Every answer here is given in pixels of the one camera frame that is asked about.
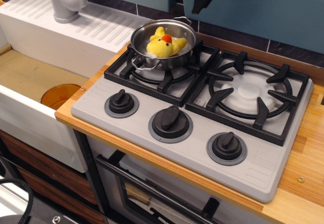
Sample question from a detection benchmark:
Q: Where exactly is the yellow stuffed duck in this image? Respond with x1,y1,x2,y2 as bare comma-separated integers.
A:
146,26,187,58

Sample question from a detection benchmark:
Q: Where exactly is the black left stove knob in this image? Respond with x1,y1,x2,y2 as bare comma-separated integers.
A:
104,89,139,119

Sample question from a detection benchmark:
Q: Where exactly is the orange plastic plate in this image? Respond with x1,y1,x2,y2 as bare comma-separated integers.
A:
40,84,80,110

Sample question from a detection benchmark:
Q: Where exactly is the oven door with black handle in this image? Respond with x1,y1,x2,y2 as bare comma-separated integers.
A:
95,150,254,224

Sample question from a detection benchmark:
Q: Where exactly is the wooden drawer cabinet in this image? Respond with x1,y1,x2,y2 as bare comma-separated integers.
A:
1,131,106,223

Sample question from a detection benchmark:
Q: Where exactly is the black left burner grate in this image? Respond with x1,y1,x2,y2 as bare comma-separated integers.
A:
104,39,220,107

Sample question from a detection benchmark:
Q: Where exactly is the grey toy stove top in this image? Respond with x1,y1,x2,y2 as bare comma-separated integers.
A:
70,27,314,204

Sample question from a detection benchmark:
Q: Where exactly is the black right stove knob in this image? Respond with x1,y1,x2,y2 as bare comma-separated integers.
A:
207,132,248,166

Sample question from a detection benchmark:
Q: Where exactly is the stainless steel pan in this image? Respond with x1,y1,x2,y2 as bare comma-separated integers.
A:
130,17,197,71

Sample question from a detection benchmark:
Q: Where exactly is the black right burner grate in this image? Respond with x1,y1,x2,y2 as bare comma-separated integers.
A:
185,51,313,146

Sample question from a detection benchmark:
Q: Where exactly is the black braided cable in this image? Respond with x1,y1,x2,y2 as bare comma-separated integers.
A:
0,177,34,224

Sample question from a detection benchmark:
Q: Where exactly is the black middle stove knob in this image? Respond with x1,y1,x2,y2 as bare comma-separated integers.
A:
148,105,193,144

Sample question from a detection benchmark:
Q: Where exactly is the white toy sink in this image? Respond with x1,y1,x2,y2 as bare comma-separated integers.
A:
1,0,147,173

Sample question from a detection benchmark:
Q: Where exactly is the black stove knob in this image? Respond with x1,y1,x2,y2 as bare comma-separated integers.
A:
104,89,139,119
207,132,248,166
148,105,193,144

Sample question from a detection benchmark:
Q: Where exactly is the black burner grate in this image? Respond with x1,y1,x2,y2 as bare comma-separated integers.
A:
104,39,220,107
185,51,313,146

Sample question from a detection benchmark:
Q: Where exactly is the grey toy faucet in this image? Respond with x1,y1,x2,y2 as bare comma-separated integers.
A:
51,0,87,23

